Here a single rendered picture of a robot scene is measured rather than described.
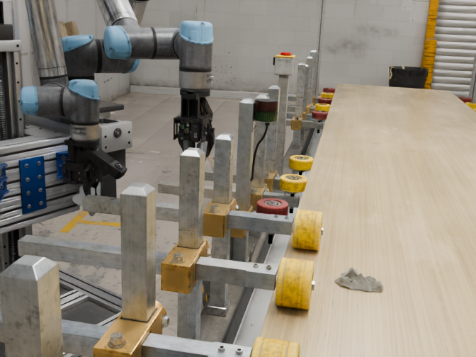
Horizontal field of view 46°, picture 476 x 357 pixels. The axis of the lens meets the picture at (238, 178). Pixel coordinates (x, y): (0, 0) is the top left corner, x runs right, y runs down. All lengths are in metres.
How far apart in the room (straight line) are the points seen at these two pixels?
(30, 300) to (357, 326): 0.57
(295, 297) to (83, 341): 0.34
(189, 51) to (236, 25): 8.10
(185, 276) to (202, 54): 0.56
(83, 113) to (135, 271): 0.80
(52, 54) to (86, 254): 0.74
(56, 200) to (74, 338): 1.23
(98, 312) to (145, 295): 1.60
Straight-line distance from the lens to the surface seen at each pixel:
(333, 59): 9.39
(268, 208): 1.40
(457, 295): 1.10
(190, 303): 1.04
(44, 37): 1.62
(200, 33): 1.30
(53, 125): 2.07
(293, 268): 0.92
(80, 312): 2.37
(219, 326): 1.29
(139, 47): 1.36
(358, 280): 1.06
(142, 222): 0.72
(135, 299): 0.76
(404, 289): 1.08
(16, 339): 0.53
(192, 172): 0.94
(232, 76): 9.45
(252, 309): 1.52
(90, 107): 1.49
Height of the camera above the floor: 1.37
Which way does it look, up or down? 16 degrees down
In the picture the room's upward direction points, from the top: 3 degrees clockwise
